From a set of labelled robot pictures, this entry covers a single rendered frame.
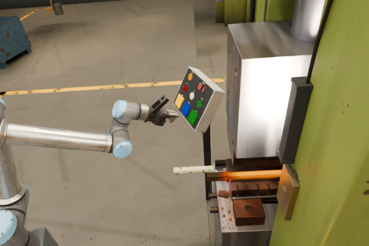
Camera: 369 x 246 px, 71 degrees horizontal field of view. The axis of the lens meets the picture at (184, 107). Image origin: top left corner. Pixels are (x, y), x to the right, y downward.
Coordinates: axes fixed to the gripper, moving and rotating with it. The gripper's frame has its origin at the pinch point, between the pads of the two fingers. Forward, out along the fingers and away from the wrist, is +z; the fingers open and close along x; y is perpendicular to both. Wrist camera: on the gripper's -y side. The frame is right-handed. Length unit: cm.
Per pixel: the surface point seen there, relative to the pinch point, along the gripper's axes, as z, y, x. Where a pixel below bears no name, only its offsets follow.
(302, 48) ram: -14, -59, 62
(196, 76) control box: 11.0, -20.0, -14.4
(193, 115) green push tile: 10.3, -0.7, -0.3
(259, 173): 18, -3, 52
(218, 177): 2.7, 5.6, 45.7
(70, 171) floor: -21, 135, -101
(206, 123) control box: 16.4, -0.5, 7.0
